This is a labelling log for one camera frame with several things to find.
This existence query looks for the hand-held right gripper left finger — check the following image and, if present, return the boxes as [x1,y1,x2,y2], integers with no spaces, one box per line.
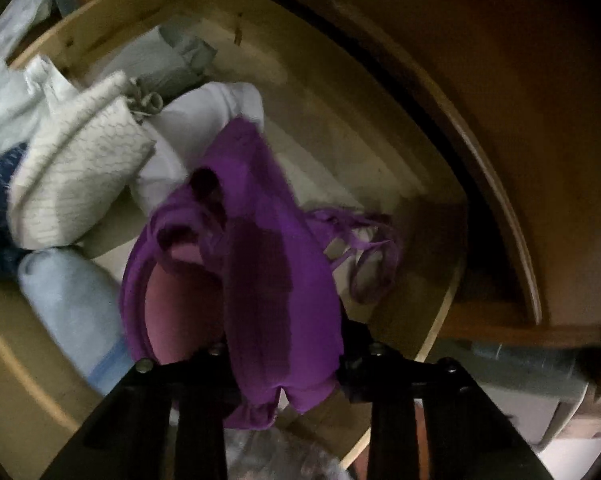
[39,342,244,480]

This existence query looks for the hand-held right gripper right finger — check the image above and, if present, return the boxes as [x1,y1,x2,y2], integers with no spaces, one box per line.
[337,317,556,480]

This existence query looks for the purple underwear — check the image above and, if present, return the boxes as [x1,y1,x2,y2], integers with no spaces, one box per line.
[119,116,403,431]

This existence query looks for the wooden drawer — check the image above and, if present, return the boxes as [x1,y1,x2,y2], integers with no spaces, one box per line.
[0,0,468,480]

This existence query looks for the white underwear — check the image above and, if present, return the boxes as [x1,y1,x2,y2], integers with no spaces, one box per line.
[130,81,266,216]

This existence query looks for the grey plastic drawer cabinet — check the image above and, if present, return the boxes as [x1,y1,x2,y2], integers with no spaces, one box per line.
[430,340,601,451]

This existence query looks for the grey speckled cloth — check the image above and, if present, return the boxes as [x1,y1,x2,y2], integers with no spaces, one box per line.
[225,425,351,480]

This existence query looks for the light blue cloth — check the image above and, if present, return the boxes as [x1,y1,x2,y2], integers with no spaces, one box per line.
[18,247,136,396]

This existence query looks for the white patterned cloth bundle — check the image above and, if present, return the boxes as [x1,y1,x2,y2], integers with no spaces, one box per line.
[8,71,157,251]

